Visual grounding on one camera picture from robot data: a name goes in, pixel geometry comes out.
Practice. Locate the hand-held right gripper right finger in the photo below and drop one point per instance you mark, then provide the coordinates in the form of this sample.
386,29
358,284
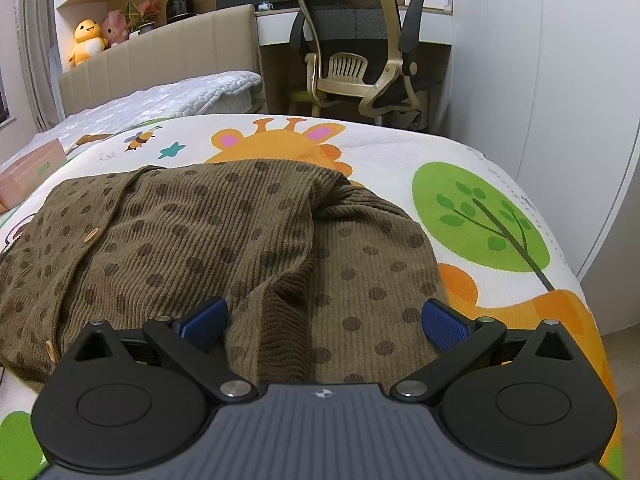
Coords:
446,327

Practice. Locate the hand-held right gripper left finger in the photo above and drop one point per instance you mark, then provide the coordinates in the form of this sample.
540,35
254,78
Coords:
202,324

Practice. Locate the brown polka-dot cardigan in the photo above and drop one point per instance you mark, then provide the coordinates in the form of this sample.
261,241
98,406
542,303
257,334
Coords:
175,240

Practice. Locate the printed cartoon blanket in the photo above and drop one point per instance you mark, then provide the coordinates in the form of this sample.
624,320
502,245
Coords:
450,160

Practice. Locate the white quilted mattress pad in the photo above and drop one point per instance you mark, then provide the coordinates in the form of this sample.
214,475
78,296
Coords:
165,100

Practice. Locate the pink gift box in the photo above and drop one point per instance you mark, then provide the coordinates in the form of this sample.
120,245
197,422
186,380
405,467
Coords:
25,175

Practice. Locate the green stool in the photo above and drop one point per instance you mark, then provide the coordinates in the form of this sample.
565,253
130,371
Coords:
300,96

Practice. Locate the white wardrobe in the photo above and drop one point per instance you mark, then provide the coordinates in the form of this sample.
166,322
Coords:
550,85

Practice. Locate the beige padded headboard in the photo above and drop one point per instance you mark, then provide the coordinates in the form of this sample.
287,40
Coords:
175,45

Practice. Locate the yellow plush duck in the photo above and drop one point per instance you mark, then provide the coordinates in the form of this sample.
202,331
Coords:
87,42

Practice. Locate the pink plush toy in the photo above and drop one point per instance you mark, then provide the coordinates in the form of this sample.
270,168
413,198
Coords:
115,27

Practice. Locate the grey curtain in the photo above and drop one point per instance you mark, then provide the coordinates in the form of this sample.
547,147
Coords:
35,60

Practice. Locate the potted plant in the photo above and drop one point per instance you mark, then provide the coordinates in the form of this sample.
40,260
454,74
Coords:
142,15

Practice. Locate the black round speaker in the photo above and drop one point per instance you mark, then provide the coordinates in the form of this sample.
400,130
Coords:
181,7

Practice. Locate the beige mesh office chair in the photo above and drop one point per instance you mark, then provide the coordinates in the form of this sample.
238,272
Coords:
350,15

